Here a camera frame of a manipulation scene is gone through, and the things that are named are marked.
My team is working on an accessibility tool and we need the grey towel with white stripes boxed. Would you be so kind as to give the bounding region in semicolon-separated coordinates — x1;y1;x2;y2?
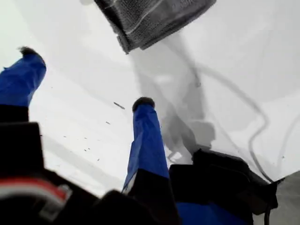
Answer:
93;0;218;55

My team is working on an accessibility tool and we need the thin white cable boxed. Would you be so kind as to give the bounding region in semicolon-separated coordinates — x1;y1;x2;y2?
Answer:
187;56;275;185

